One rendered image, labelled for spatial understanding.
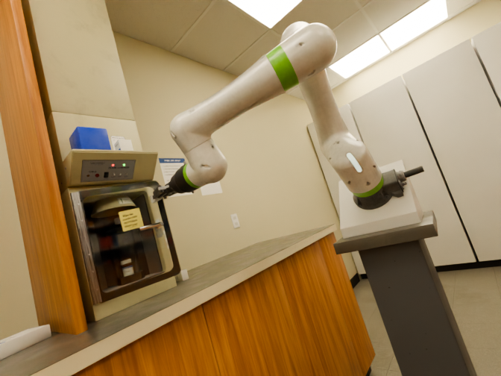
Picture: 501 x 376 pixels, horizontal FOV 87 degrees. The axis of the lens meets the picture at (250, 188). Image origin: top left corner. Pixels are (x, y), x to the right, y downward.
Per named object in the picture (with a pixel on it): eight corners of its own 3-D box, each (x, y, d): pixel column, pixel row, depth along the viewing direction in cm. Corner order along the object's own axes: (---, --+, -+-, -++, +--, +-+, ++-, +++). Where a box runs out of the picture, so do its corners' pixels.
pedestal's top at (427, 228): (436, 219, 105) (432, 210, 105) (438, 236, 79) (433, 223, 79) (356, 236, 123) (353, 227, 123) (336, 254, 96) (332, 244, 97)
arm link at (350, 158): (370, 163, 106) (350, 128, 96) (391, 184, 93) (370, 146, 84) (342, 181, 109) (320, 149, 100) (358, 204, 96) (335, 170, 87)
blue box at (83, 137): (73, 160, 97) (68, 138, 98) (102, 160, 105) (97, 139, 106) (82, 149, 91) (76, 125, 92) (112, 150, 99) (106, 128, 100)
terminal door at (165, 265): (95, 305, 89) (72, 192, 94) (181, 273, 107) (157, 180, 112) (96, 305, 88) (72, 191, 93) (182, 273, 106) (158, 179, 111)
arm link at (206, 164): (221, 182, 77) (239, 168, 86) (197, 145, 75) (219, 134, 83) (193, 196, 86) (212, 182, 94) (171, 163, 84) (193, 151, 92)
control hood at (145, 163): (66, 187, 94) (61, 161, 95) (150, 181, 119) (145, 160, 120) (77, 177, 86) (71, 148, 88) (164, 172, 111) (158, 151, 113)
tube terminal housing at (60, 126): (72, 321, 103) (36, 139, 113) (149, 289, 128) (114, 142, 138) (95, 321, 87) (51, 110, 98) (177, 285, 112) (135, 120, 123)
